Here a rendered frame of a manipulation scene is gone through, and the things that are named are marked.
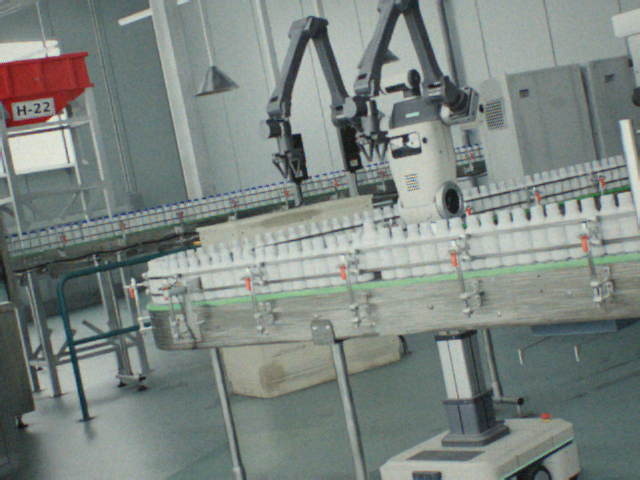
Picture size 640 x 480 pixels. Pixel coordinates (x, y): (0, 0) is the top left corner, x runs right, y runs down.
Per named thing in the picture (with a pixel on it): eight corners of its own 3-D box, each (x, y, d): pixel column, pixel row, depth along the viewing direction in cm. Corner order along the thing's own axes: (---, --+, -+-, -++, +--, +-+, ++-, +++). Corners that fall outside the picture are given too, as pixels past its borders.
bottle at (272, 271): (290, 289, 436) (281, 243, 435) (278, 292, 432) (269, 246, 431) (278, 290, 440) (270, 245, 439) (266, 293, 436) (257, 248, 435)
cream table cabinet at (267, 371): (358, 356, 910) (327, 200, 904) (404, 358, 856) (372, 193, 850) (227, 393, 856) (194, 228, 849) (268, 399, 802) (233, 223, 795)
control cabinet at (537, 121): (581, 284, 1066) (541, 68, 1055) (621, 283, 1022) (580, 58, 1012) (509, 305, 1025) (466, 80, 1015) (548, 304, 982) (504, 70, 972)
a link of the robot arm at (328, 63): (328, 9, 463) (309, 15, 469) (307, 16, 453) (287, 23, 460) (365, 120, 471) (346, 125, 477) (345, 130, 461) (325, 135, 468)
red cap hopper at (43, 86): (53, 397, 1009) (-17, 64, 995) (28, 392, 1072) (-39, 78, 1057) (154, 370, 1055) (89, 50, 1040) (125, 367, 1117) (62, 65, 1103)
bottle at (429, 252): (447, 271, 389) (437, 220, 388) (436, 274, 385) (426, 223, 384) (432, 272, 393) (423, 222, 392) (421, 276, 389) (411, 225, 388)
